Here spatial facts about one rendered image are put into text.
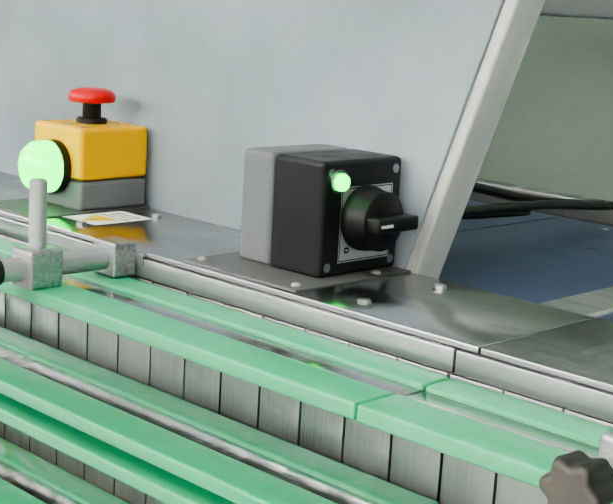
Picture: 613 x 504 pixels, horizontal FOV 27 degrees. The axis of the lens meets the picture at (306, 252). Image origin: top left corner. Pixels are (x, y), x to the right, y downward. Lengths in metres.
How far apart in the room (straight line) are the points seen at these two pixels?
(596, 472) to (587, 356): 0.20
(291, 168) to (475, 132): 0.13
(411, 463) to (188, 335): 0.15
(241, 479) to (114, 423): 0.12
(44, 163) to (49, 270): 0.20
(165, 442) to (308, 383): 0.15
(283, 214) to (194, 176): 0.21
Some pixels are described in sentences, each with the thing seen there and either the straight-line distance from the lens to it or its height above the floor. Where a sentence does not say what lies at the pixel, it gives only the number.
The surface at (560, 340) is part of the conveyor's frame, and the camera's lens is 0.73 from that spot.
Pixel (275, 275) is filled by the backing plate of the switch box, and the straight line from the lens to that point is 0.84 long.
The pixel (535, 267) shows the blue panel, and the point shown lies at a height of 0.58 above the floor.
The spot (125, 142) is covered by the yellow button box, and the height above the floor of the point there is 0.78.
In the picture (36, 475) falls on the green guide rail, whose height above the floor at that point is 0.91.
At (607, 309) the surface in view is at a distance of 0.84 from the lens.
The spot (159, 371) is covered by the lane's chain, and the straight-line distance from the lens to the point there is 0.90.
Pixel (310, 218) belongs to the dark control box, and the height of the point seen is 0.83.
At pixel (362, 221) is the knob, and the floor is 0.82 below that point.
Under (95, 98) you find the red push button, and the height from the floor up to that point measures 0.80.
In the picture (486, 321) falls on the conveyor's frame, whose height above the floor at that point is 0.82.
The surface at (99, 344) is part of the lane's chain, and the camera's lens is 0.96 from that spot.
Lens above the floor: 1.43
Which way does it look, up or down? 45 degrees down
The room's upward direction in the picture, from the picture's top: 98 degrees counter-clockwise
